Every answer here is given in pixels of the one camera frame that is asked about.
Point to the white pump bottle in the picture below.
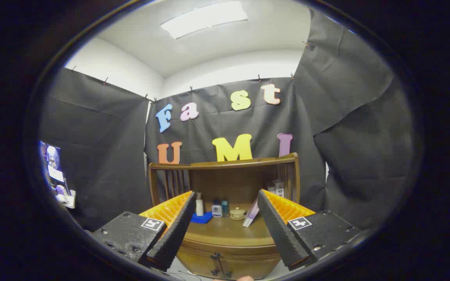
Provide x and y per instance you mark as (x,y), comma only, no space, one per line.
(199,207)

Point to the blue cloth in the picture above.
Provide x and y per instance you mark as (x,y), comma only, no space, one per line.
(201,217)

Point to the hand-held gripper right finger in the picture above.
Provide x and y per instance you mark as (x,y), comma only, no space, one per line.
(283,238)

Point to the white book with printed spine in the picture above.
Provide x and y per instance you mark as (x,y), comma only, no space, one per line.
(279,191)

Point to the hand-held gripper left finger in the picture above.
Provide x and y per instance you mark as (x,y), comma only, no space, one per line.
(172,238)

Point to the wooden cabinet with slatted hutch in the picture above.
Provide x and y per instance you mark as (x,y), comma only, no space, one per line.
(236,183)

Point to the purple white slim box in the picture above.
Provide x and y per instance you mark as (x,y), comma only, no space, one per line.
(251,214)

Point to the ceiling light panel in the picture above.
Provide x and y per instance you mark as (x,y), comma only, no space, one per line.
(203,19)

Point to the small white bottle blue label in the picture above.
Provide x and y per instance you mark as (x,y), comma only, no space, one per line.
(216,211)

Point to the wooden drawer with black knob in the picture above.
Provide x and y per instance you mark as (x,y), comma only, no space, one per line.
(240,249)

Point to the small teal bottle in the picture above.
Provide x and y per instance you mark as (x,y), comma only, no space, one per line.
(225,209)

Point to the small purple white item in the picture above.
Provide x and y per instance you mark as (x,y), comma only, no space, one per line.
(59,190)

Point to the white printed card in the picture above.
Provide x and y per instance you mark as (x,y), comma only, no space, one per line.
(55,174)

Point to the cream lidded teacup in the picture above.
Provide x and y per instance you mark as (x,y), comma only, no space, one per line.
(237,213)

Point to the black backdrop cloth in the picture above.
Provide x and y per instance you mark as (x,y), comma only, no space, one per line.
(100,148)

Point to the wooden countertop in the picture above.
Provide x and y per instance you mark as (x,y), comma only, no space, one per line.
(229,232)

